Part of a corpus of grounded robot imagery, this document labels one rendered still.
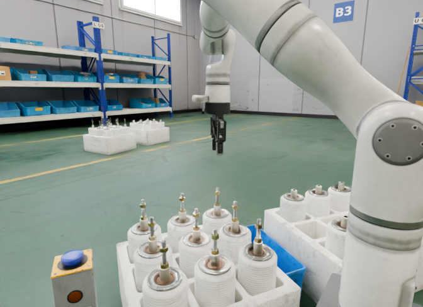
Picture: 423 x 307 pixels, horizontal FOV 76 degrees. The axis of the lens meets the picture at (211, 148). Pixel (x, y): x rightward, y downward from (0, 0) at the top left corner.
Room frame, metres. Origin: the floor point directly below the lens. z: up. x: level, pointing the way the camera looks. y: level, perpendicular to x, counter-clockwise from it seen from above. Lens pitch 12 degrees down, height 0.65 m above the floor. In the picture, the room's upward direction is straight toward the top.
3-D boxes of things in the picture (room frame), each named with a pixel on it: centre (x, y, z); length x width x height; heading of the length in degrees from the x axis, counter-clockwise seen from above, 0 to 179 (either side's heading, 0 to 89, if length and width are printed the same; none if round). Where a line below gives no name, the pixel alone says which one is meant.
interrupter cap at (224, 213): (0.82, -0.02, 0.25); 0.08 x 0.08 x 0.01
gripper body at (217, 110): (0.82, -0.02, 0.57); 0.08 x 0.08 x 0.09
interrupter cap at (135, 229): (0.72, 0.20, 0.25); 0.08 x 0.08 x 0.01
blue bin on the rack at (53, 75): (4.80, 2.67, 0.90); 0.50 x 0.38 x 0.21; 51
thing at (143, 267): (0.61, 0.15, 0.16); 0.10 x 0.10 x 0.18
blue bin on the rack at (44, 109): (4.45, 2.93, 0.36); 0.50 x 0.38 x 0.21; 54
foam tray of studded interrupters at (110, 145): (2.94, 1.12, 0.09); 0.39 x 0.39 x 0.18; 60
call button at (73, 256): (0.47, 0.27, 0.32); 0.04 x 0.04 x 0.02
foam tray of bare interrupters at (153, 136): (3.42, 0.82, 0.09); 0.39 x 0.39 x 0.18; 56
